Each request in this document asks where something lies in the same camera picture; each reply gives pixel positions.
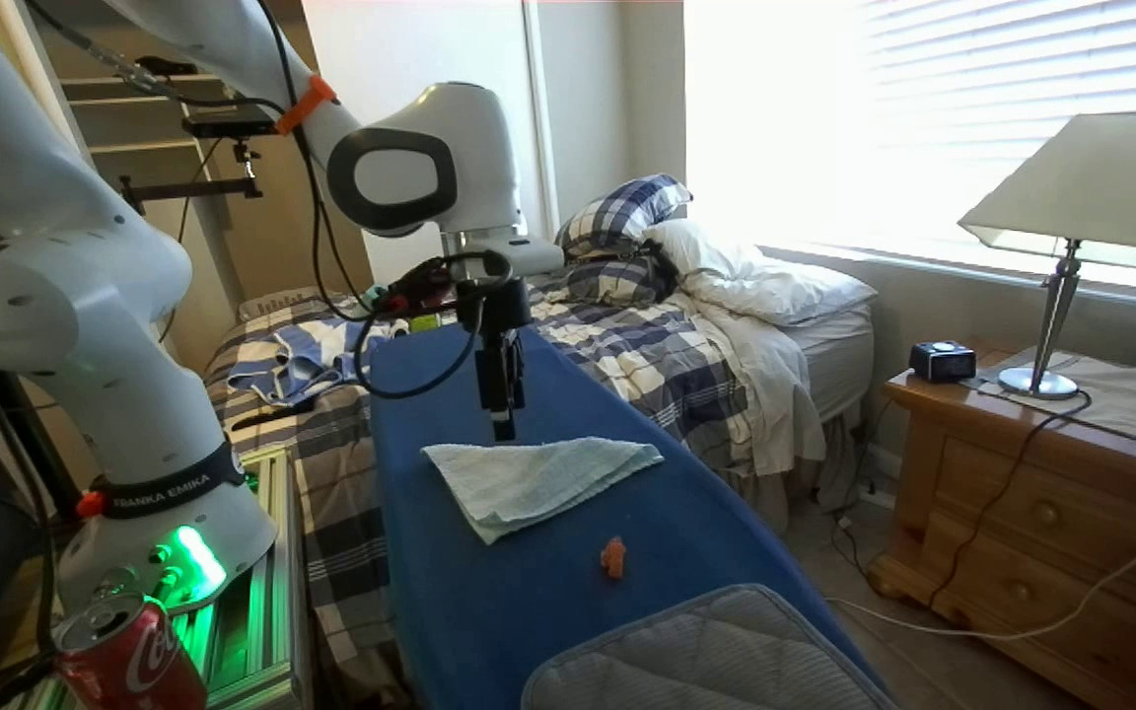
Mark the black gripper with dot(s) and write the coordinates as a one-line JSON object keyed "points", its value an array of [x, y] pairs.
{"points": [[492, 315]]}

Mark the white terry cloth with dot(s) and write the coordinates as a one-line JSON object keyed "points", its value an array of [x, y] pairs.
{"points": [[529, 480]]}

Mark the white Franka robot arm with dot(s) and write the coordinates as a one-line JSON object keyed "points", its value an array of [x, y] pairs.
{"points": [[68, 300]]}

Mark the plaid pillow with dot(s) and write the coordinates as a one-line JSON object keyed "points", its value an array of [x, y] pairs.
{"points": [[630, 210], [620, 281]]}

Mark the small orange plastic clip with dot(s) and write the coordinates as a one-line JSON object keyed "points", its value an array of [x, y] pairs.
{"points": [[612, 557]]}

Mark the blue ironing board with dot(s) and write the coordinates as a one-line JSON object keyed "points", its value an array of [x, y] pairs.
{"points": [[462, 592]]}

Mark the white bed sheet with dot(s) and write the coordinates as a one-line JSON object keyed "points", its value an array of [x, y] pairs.
{"points": [[778, 394]]}

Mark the white pillow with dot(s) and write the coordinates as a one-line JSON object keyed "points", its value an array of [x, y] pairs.
{"points": [[766, 281]]}

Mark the grey quilted pad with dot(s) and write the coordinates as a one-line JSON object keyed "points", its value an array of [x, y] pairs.
{"points": [[710, 657]]}

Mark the black alarm clock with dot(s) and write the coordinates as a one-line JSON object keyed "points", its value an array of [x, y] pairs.
{"points": [[946, 359]]}

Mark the red cola can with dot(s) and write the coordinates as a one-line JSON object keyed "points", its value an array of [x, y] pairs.
{"points": [[137, 663]]}

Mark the wooden nightstand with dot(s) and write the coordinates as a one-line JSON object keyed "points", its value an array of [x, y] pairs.
{"points": [[1068, 524]]}

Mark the white window blinds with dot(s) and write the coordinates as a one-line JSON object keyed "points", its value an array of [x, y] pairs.
{"points": [[1026, 80]]}

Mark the cream shade table lamp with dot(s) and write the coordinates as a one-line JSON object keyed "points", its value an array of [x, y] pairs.
{"points": [[1083, 180]]}

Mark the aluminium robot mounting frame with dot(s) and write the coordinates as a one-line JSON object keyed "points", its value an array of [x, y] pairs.
{"points": [[258, 592]]}

